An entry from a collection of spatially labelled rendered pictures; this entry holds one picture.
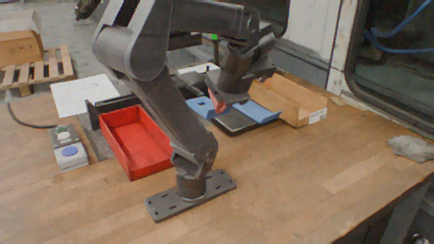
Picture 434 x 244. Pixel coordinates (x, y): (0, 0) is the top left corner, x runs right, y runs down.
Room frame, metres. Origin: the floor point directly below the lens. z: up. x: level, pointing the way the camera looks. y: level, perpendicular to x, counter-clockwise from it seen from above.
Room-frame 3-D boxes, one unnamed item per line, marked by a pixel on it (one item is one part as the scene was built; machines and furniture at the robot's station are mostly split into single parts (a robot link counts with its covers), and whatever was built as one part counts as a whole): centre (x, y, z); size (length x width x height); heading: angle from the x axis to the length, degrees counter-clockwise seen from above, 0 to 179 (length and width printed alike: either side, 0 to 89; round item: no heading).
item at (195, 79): (0.93, 0.13, 0.98); 0.20 x 0.10 x 0.01; 122
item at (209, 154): (0.52, 0.05, 1.00); 0.09 x 0.06 x 0.06; 49
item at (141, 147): (0.69, 0.21, 0.93); 0.25 x 0.12 x 0.06; 32
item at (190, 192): (0.51, 0.05, 0.94); 0.20 x 0.07 x 0.08; 122
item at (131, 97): (0.84, 0.29, 0.95); 0.15 x 0.03 x 0.10; 122
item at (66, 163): (0.63, 0.37, 0.90); 0.07 x 0.07 x 0.06; 32
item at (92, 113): (0.80, 0.34, 0.95); 0.06 x 0.03 x 0.09; 122
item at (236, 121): (0.85, -0.07, 0.91); 0.17 x 0.16 x 0.02; 122
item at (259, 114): (0.85, -0.12, 0.93); 0.15 x 0.07 x 0.03; 35
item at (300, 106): (0.92, -0.22, 0.93); 0.25 x 0.13 x 0.08; 32
